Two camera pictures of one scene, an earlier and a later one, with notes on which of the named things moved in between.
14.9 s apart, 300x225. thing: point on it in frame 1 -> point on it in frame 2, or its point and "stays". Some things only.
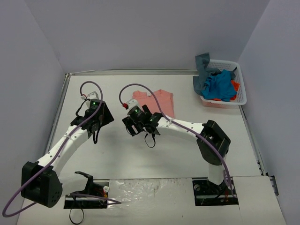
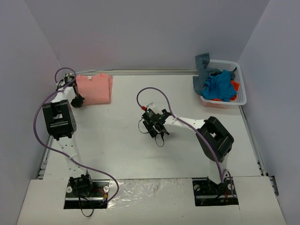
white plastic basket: [241, 98] stays
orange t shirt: [236, 86] stays
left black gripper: [106, 113] -> [77, 101]
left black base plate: [100, 190] stays
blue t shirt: [220, 86] stays
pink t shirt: [165, 99] -> [96, 89]
